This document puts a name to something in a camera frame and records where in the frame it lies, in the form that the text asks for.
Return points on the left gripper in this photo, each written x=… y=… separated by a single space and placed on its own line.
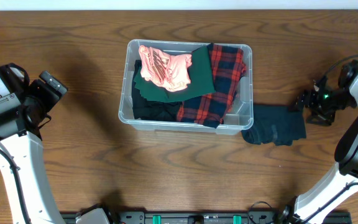
x=38 y=94

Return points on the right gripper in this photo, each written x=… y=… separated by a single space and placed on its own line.
x=311 y=94

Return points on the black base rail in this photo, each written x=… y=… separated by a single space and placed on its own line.
x=206 y=218

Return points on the green t-shirt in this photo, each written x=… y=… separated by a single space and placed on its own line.
x=200 y=73

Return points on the clear plastic storage bin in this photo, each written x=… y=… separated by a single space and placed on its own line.
x=240 y=117

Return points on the red navy plaid garment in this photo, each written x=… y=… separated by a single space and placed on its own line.
x=227 y=69

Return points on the black garment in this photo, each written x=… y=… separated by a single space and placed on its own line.
x=151 y=110

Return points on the dark teal garment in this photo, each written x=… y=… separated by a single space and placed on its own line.
x=275 y=124

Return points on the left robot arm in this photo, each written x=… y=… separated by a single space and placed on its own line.
x=22 y=159

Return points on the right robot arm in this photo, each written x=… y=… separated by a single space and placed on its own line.
x=341 y=181

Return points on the pink printed t-shirt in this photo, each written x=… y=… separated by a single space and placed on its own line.
x=164 y=70

